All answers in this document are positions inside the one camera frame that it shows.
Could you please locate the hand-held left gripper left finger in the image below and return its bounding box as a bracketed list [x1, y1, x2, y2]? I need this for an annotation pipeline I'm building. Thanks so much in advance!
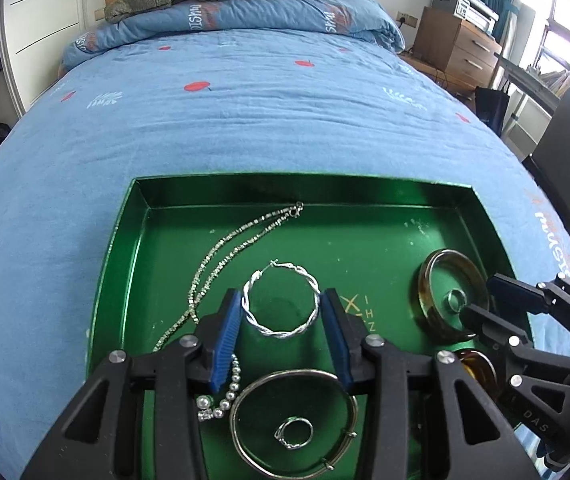
[20, 288, 244, 480]

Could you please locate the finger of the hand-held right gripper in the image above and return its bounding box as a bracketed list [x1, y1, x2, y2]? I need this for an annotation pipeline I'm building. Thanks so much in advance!
[486, 272, 570, 329]
[459, 303, 570, 387]

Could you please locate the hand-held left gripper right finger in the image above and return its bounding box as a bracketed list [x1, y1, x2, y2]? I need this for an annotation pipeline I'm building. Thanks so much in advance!
[319, 287, 541, 480]

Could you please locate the small dark metal ring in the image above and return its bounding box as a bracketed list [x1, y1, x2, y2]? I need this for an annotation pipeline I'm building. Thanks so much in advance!
[442, 287, 468, 313]

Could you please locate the twisted silver hoop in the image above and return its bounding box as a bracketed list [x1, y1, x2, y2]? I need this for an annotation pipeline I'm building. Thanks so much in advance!
[241, 260, 322, 339]

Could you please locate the silver beaded chain necklace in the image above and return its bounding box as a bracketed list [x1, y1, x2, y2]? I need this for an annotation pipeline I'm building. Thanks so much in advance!
[152, 201, 305, 423]

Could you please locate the brown tortoiseshell bangle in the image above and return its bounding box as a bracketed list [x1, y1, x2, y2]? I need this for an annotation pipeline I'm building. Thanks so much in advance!
[417, 249, 491, 345]

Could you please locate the green tray box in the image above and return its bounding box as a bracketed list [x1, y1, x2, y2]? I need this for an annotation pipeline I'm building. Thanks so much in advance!
[86, 174, 541, 480]

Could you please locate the amber bangle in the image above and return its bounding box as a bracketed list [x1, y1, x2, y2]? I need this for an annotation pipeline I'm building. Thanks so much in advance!
[455, 351, 498, 406]

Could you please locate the thin silver bangle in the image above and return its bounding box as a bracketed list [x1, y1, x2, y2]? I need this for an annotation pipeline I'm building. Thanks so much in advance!
[229, 369, 360, 479]

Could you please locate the black paper bag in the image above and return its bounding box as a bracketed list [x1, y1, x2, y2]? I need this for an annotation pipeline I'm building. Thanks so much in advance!
[474, 86, 511, 136]

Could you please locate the row of books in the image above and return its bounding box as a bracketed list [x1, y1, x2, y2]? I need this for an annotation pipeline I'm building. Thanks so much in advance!
[530, 65, 570, 98]

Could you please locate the blue cartoon bedsheet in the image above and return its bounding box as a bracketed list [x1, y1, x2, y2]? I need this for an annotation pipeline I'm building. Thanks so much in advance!
[0, 27, 570, 480]

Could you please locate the wooden nightstand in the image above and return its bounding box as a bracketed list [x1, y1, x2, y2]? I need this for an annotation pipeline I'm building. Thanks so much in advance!
[411, 6, 503, 91]

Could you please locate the folded blue quilt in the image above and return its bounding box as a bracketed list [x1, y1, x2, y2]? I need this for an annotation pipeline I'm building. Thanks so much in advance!
[60, 0, 406, 68]

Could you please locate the white wardrobe door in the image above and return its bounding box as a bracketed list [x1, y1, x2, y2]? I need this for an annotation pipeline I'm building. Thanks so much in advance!
[0, 0, 90, 111]

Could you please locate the small silver ring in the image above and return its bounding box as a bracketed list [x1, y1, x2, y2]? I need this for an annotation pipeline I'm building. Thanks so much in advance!
[274, 416, 314, 451]

